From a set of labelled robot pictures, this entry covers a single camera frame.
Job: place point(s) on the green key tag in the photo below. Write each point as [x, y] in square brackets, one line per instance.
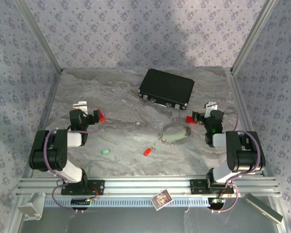
[105, 151]

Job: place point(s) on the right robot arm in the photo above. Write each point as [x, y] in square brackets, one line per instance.
[242, 153]

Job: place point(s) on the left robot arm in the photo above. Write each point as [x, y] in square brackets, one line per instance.
[51, 155]

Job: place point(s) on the red toy brick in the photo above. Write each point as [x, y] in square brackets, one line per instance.
[190, 119]
[101, 117]

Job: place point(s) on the black metal-trimmed case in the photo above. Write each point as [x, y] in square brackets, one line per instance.
[166, 88]

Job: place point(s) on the small circuit board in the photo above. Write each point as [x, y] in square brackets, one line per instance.
[80, 201]
[217, 201]

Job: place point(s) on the colourful picture card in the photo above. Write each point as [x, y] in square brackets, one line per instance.
[162, 200]

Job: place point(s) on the grey metal bar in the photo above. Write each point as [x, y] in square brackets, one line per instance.
[263, 208]

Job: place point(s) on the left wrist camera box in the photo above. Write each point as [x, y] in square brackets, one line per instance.
[80, 105]

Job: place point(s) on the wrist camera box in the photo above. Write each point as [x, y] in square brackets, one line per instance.
[210, 106]
[80, 105]

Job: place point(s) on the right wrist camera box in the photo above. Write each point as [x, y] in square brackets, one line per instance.
[210, 106]

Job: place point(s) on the aluminium side rail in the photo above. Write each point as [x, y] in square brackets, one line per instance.
[47, 111]
[242, 106]

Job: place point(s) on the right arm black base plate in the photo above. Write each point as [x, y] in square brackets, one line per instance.
[196, 187]

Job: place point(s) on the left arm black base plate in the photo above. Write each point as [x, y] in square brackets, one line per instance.
[97, 188]

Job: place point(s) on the aluminium mounting rail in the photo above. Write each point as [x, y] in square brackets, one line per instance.
[145, 187]

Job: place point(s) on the aluminium corner post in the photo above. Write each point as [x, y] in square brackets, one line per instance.
[40, 36]
[253, 36]

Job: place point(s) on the grey plastic bracket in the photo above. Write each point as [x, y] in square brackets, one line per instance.
[31, 205]

